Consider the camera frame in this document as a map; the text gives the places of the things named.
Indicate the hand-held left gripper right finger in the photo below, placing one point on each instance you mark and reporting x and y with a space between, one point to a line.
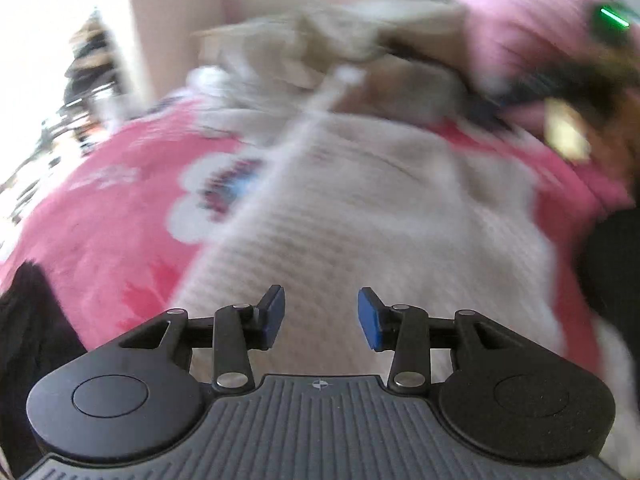
367 320

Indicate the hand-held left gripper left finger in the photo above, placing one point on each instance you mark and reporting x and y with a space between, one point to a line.
272 317

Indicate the beige houndstooth knit sweater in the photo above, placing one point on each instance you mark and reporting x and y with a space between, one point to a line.
375 235

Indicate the pile of cream clothes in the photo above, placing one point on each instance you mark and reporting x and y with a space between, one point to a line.
325 45

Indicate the dark cloth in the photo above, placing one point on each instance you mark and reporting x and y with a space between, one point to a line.
610 270

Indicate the pink printed blanket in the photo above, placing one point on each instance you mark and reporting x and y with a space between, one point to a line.
100 220

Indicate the black garment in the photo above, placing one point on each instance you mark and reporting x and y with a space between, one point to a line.
30 335

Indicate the wheelchair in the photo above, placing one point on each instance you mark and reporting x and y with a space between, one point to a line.
90 60

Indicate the bright window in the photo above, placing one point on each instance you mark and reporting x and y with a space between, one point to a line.
40 60

